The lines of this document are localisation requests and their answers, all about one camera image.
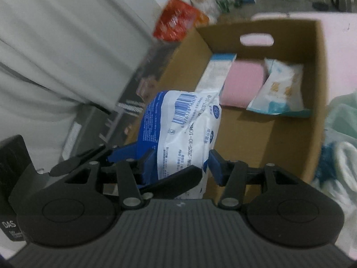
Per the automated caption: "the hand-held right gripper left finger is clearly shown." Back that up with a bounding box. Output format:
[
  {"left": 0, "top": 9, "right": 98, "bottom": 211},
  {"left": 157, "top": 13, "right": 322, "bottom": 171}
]
[{"left": 65, "top": 149, "right": 159, "bottom": 209}]

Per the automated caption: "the red snack bag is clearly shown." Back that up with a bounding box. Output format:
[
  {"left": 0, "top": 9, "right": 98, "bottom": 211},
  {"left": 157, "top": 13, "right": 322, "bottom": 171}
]
[{"left": 153, "top": 0, "right": 210, "bottom": 42}]

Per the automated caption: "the white and blue soft packet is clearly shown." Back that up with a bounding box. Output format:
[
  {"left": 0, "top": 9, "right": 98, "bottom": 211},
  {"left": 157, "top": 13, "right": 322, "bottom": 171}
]
[{"left": 138, "top": 89, "right": 222, "bottom": 200}]

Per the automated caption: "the blue and white paper box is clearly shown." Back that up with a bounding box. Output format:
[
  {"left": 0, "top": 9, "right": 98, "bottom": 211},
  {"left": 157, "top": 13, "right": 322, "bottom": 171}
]
[{"left": 195, "top": 53, "right": 237, "bottom": 95}]

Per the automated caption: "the brown cardboard box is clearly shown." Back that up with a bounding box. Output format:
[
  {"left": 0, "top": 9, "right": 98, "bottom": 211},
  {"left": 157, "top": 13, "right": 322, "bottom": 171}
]
[{"left": 123, "top": 17, "right": 328, "bottom": 199}]

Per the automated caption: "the pale green plastic bag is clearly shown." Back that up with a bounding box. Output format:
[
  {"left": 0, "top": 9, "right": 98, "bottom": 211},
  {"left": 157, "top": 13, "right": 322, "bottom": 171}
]
[{"left": 309, "top": 89, "right": 357, "bottom": 229}]

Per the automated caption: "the dark printed poster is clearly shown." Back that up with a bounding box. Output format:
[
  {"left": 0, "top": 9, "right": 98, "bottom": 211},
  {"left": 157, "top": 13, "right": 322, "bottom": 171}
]
[{"left": 64, "top": 42, "right": 179, "bottom": 157}]

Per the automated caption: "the pink box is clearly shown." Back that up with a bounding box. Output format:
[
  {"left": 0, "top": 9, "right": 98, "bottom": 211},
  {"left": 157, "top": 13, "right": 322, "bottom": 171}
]
[{"left": 219, "top": 60, "right": 267, "bottom": 109}]

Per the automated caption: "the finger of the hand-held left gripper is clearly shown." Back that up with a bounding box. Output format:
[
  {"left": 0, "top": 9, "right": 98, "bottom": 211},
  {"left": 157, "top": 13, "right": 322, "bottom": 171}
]
[
  {"left": 50, "top": 142, "right": 148, "bottom": 177},
  {"left": 138, "top": 165, "right": 203, "bottom": 200}
]

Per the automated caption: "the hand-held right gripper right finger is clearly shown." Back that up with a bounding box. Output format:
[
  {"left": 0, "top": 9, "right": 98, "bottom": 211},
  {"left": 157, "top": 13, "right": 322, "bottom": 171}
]
[{"left": 209, "top": 149, "right": 306, "bottom": 209}]

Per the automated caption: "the white curtain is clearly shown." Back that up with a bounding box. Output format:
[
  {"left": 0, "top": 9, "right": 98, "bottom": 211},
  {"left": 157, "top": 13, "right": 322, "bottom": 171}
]
[{"left": 0, "top": 0, "right": 168, "bottom": 157}]

